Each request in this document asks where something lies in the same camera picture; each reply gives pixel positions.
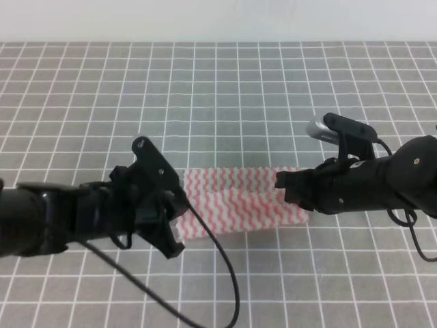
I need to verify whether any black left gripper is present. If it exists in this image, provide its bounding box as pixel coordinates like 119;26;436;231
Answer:
73;165;188;259

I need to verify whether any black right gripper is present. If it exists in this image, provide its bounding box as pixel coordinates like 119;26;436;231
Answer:
274;158;355;212

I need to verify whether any pink white striped towel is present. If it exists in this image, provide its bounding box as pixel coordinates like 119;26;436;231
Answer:
183;166;310;235

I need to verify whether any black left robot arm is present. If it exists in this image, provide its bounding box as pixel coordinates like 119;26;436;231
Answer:
1;166;188;259

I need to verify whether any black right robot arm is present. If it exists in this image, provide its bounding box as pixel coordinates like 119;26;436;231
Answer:
275;135;436;217

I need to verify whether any grey checked tablecloth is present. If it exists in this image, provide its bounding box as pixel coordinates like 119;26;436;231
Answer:
1;41;436;327

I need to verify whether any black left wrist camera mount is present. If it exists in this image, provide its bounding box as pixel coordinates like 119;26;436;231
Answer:
132;136;180;192

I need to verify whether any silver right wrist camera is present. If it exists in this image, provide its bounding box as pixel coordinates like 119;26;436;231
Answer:
306;116;339;146

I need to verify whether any black left camera cable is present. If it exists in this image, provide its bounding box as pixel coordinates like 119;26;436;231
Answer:
85;194;241;328

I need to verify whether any black camera cable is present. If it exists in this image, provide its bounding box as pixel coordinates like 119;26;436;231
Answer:
373;136;437;263
85;194;241;328

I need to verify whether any black right camera cable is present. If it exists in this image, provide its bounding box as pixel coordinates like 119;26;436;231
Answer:
373;136;437;263

